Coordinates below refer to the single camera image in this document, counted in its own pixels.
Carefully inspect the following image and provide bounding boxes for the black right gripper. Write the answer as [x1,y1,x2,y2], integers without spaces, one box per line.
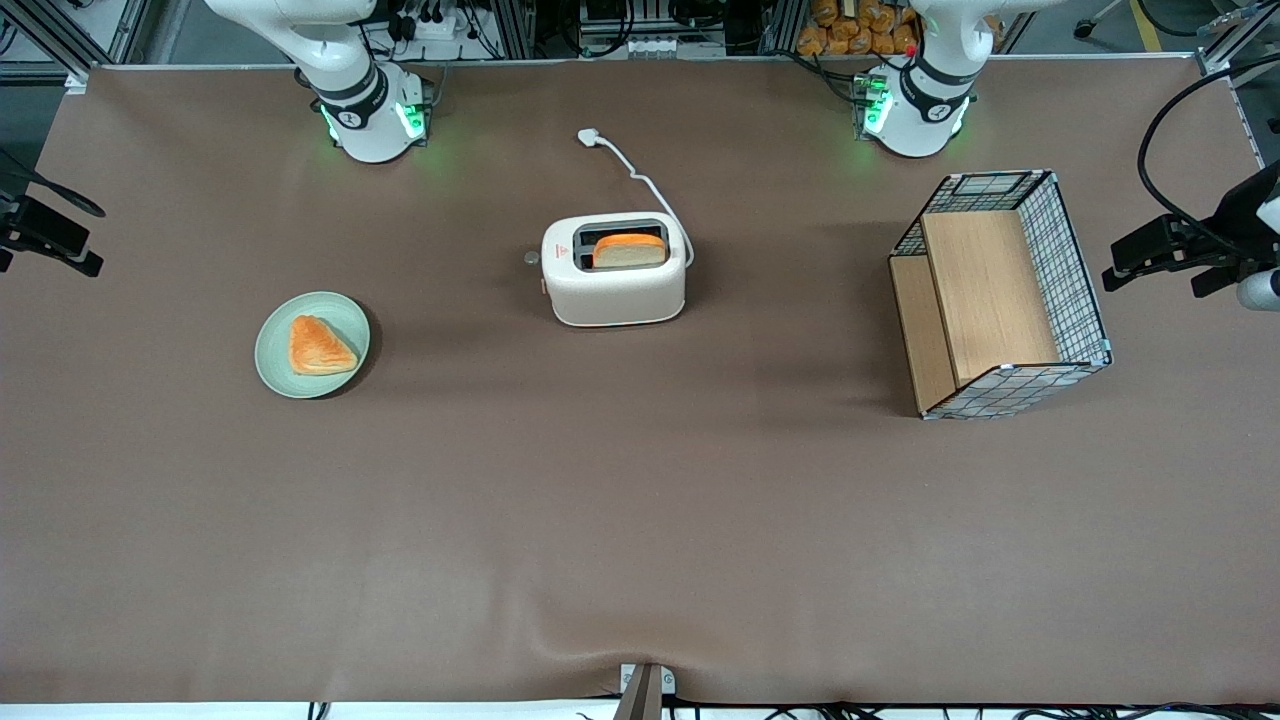
[0,193,105,279]

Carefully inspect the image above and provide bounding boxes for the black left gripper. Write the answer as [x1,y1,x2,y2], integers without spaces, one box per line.
[1103,160,1280,298]

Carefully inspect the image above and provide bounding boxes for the cream white toaster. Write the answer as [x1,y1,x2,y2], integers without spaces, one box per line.
[524,211,691,328]

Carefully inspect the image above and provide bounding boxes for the pale green round plate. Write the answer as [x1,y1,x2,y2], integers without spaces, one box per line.
[254,291,371,400]

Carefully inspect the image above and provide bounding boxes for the triangular orange pastry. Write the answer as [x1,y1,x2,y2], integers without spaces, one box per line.
[289,315,359,377]

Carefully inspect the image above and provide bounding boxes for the bag of orange buns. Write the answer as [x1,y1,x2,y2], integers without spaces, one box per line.
[797,0,921,57]

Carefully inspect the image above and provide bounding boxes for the white power strip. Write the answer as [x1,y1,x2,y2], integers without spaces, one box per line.
[385,0,476,43]

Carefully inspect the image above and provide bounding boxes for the bread slice with orange crust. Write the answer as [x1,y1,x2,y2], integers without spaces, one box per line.
[593,232,667,269]

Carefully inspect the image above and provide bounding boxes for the brown table cover mat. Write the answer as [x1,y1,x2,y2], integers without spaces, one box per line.
[0,55,1280,706]

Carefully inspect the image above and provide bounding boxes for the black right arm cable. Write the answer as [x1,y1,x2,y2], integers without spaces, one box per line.
[0,150,106,218]

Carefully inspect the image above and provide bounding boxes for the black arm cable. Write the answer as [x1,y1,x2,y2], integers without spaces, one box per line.
[0,150,106,218]
[1138,55,1280,251]

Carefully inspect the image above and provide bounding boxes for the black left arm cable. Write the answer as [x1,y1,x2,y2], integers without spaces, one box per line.
[1138,55,1280,251]

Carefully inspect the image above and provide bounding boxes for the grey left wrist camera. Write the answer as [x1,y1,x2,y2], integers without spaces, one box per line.
[1237,268,1280,312]

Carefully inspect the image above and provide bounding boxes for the wire basket with wooden shelf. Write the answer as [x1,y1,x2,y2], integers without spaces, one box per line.
[888,169,1113,421]

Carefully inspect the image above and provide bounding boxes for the aluminium frame strut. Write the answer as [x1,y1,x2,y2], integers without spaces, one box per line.
[0,0,151,93]
[1195,0,1280,76]

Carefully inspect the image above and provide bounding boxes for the white toaster power cord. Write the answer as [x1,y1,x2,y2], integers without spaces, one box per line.
[577,127,695,269]

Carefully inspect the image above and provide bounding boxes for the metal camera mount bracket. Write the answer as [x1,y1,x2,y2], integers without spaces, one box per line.
[612,662,677,720]

